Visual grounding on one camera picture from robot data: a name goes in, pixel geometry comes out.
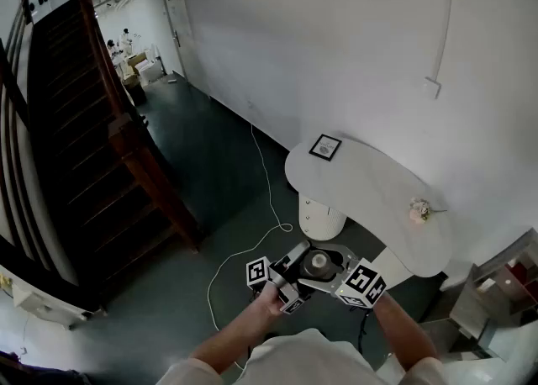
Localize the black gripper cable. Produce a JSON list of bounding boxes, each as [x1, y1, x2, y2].
[[356, 306, 372, 355]]

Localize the person's white shirt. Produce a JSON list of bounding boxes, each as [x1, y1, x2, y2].
[[157, 328, 447, 385]]

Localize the white floor cable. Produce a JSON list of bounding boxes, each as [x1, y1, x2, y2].
[[206, 122, 294, 334]]

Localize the round white table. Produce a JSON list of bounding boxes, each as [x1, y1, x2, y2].
[[284, 135, 454, 292]]

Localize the person's left hand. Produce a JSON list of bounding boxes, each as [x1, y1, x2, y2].
[[251, 282, 287, 318]]

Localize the white wall conduit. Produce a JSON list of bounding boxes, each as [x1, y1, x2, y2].
[[432, 0, 457, 82]]

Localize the dark round glass bottle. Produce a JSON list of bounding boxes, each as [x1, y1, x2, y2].
[[301, 248, 335, 280]]

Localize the white ribbed drawer cabinet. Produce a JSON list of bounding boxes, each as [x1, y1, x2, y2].
[[298, 192, 349, 242]]

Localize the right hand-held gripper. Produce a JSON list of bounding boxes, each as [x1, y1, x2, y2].
[[297, 241, 388, 310]]

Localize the white door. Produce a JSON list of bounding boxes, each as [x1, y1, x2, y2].
[[161, 0, 198, 82]]

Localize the grey shelf unit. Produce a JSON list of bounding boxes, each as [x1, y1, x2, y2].
[[436, 227, 538, 359]]

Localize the person's right forearm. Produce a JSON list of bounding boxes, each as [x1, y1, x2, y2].
[[372, 293, 442, 370]]

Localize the black picture frame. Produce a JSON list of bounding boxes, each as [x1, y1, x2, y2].
[[309, 134, 342, 162]]

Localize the pink flower bouquet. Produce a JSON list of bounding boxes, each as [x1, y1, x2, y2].
[[409, 197, 449, 224]]

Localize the brown cardboard box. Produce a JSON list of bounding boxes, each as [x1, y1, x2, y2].
[[125, 51, 149, 77]]

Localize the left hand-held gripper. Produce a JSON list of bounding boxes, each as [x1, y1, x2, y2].
[[245, 240, 313, 316]]

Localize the person's left forearm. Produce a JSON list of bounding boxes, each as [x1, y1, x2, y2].
[[187, 298, 279, 374]]

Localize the white wall switch box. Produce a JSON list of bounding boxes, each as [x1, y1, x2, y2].
[[424, 76, 442, 100]]

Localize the dark wooden staircase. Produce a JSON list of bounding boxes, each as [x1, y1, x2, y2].
[[0, 0, 201, 313]]

